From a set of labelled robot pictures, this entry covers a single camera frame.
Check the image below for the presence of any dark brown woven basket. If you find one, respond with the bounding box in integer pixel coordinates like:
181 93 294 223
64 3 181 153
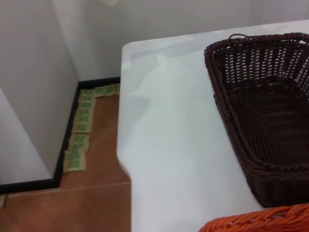
204 32 309 208

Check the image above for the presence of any orange woven basket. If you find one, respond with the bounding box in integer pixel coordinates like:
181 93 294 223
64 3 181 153
197 203 309 232

